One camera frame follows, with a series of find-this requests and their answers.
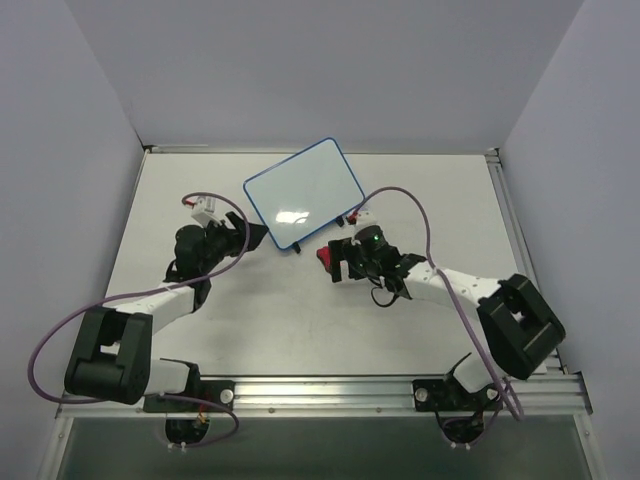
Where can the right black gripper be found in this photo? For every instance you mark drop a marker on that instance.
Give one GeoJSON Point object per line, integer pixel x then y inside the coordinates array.
{"type": "Point", "coordinates": [338, 261]}

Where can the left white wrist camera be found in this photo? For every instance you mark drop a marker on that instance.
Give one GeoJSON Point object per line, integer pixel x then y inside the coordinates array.
{"type": "Point", "coordinates": [203, 211]}

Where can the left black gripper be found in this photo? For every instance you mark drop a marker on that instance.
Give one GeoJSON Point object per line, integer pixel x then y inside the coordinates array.
{"type": "Point", "coordinates": [232, 233]}

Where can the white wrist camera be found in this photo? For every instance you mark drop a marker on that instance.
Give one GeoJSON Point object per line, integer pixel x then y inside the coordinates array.
{"type": "Point", "coordinates": [203, 211]}
{"type": "Point", "coordinates": [360, 220]}

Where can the aluminium rail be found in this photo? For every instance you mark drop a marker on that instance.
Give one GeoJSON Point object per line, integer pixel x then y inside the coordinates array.
{"type": "Point", "coordinates": [520, 240]}
{"type": "Point", "coordinates": [553, 393]}

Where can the aluminium right side rail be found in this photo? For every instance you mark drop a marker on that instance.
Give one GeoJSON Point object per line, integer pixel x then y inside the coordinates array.
{"type": "Point", "coordinates": [520, 240]}

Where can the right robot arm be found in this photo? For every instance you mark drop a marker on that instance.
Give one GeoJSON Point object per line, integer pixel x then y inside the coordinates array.
{"type": "Point", "coordinates": [462, 292]}

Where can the blue framed whiteboard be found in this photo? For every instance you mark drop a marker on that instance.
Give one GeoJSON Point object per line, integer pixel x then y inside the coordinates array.
{"type": "Point", "coordinates": [304, 193]}

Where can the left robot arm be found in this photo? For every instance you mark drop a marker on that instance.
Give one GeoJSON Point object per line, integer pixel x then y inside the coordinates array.
{"type": "Point", "coordinates": [112, 356]}

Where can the red bone-shaped eraser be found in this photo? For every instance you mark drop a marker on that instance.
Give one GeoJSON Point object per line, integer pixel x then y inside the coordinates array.
{"type": "Point", "coordinates": [324, 256]}

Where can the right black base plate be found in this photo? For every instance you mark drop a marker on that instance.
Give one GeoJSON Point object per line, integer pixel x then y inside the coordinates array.
{"type": "Point", "coordinates": [447, 396]}

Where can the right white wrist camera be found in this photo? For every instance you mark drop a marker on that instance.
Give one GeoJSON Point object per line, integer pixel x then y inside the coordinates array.
{"type": "Point", "coordinates": [360, 220]}

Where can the aluminium front rail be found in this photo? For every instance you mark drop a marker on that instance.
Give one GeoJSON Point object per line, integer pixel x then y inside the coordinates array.
{"type": "Point", "coordinates": [553, 393]}

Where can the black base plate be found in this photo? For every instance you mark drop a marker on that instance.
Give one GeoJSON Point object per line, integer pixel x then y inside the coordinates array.
{"type": "Point", "coordinates": [447, 396]}
{"type": "Point", "coordinates": [218, 391]}

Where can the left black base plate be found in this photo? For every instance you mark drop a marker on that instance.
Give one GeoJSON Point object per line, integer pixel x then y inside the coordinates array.
{"type": "Point", "coordinates": [218, 391]}

